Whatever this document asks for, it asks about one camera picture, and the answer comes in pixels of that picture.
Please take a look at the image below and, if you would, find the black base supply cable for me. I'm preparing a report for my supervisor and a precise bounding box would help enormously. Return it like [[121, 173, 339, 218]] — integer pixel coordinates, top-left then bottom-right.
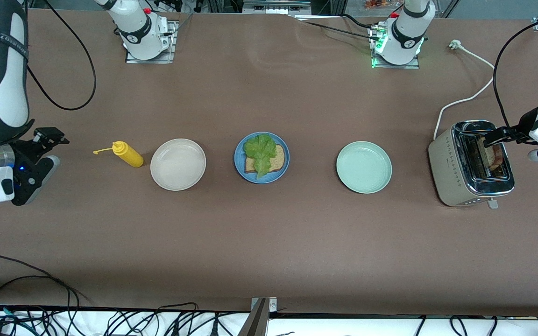
[[290, 13, 391, 42]]

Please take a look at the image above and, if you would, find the silver two-slot toaster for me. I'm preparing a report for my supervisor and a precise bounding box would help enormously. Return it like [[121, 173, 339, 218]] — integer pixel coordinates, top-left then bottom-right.
[[428, 120, 516, 209]]

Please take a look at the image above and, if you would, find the yellow squeeze sauce bottle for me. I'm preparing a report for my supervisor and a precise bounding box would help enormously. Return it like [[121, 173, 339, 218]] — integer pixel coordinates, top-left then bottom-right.
[[93, 141, 144, 168]]

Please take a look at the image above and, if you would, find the cream white round plate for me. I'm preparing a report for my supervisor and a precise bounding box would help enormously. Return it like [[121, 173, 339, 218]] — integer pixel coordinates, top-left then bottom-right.
[[150, 138, 207, 191]]

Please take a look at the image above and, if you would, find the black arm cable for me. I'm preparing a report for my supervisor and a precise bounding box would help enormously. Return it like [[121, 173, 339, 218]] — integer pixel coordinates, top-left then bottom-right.
[[26, 0, 97, 112], [493, 16, 538, 129]]

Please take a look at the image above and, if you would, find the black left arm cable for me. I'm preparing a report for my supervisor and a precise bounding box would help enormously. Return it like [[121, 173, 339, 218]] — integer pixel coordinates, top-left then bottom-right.
[[493, 16, 538, 129]]

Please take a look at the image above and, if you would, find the green lettuce leaf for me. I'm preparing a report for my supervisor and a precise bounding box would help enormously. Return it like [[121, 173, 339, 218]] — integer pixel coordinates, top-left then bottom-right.
[[243, 133, 278, 180]]

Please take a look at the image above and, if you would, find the metal table edge bracket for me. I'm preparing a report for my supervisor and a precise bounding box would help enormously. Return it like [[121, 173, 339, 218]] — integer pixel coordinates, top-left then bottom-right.
[[238, 297, 278, 336]]

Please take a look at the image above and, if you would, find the mint green round plate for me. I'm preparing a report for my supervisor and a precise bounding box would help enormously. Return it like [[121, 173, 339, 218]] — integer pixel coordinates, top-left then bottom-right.
[[336, 141, 393, 194]]

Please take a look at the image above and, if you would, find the brown bread slice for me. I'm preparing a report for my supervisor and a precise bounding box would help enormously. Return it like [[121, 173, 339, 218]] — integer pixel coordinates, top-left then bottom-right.
[[478, 135, 503, 171], [245, 144, 285, 174]]

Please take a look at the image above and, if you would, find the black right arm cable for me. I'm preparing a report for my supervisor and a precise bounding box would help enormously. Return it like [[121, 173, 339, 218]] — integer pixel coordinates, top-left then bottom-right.
[[26, 0, 97, 112]]

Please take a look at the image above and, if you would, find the white toaster power cord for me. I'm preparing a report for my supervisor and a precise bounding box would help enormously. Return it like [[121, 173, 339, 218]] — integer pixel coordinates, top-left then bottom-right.
[[433, 40, 497, 140]]

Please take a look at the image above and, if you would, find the aluminium frame rail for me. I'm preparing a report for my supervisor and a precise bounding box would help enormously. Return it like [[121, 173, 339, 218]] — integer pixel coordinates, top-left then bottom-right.
[[242, 0, 311, 14]]

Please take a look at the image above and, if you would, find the blue round plate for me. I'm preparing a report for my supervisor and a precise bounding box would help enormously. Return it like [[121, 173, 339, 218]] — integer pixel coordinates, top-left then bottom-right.
[[234, 132, 290, 184]]

